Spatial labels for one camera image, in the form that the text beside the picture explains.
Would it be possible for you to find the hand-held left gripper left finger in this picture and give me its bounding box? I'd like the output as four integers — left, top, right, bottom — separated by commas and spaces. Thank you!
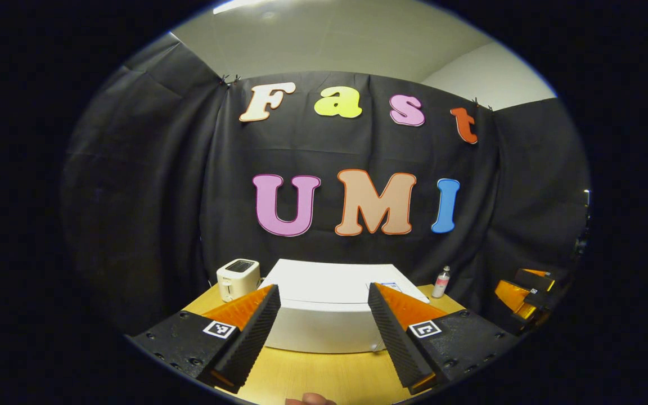
131, 284, 281, 394

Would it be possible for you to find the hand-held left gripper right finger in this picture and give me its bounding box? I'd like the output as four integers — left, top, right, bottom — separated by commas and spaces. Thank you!
368, 282, 520, 395

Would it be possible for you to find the white microwave oven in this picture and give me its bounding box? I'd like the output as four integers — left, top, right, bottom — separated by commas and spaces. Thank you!
256, 259, 430, 354

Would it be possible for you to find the white toaster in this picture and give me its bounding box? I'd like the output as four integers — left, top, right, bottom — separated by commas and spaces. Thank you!
217, 259, 261, 303

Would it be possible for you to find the small bottle with pink label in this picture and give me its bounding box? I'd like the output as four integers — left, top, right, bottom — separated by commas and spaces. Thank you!
432, 265, 451, 299

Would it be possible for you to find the black backdrop cloth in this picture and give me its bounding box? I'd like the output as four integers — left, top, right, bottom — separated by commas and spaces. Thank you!
60, 33, 592, 338

